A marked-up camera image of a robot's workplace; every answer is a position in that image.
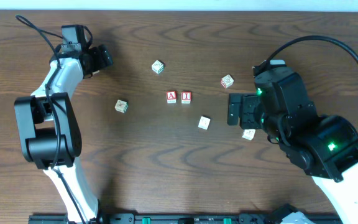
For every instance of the white block blue edge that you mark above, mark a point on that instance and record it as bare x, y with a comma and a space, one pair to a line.
204, 122

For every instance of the plain white wooden block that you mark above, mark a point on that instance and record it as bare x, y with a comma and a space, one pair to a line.
248, 134

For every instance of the white block green side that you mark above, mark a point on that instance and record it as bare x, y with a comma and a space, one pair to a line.
158, 67

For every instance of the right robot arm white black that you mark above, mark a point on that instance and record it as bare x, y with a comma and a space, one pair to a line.
324, 147

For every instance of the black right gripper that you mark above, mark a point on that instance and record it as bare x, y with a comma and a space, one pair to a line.
235, 109

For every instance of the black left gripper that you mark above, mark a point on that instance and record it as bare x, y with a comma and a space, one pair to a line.
105, 56

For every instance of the red letter I block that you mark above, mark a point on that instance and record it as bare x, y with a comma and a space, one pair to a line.
186, 97

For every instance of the white block red side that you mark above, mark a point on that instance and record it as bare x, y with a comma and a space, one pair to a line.
227, 81

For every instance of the black mounting rail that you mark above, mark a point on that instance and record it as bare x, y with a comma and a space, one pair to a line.
130, 218

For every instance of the red letter A block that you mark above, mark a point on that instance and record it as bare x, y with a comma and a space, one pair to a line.
171, 97

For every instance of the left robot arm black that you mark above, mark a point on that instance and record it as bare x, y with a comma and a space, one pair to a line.
49, 133

